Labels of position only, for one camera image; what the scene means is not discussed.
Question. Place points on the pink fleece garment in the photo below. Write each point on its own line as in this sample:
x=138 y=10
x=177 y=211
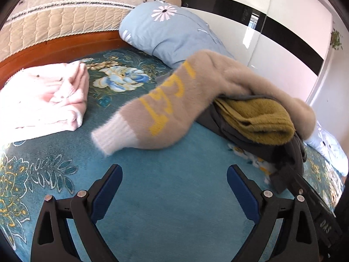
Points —
x=41 y=98

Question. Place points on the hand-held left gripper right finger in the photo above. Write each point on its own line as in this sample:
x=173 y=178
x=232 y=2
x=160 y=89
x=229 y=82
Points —
x=242 y=193

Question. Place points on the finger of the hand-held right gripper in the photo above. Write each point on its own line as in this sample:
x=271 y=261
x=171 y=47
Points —
x=310 y=196

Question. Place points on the blue daisy pillow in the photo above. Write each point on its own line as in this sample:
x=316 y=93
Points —
x=169 y=35

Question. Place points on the olive green knit garment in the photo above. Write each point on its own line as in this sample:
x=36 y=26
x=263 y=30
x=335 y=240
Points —
x=259 y=120

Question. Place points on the wooden headboard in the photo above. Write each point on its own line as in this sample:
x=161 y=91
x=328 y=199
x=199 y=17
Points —
x=54 y=50

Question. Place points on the beige fluffy sweater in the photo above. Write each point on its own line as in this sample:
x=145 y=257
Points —
x=169 y=114

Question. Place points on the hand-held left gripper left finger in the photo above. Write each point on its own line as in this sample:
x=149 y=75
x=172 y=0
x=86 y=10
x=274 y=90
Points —
x=107 y=191

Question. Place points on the green wall plant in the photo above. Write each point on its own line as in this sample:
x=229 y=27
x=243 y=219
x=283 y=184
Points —
x=336 y=39

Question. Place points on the teal floral blanket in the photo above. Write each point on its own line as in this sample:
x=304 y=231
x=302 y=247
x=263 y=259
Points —
x=174 y=196

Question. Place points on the beige quilted headboard cover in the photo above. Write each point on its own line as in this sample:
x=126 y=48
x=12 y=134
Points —
x=68 y=13

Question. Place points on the dark grey garment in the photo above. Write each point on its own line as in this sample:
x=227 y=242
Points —
x=289 y=163

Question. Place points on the pale blue pillow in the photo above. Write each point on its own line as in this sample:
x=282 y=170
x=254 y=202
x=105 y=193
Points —
x=327 y=144

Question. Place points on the white glossy wardrobe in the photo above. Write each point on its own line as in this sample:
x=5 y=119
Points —
x=272 y=68

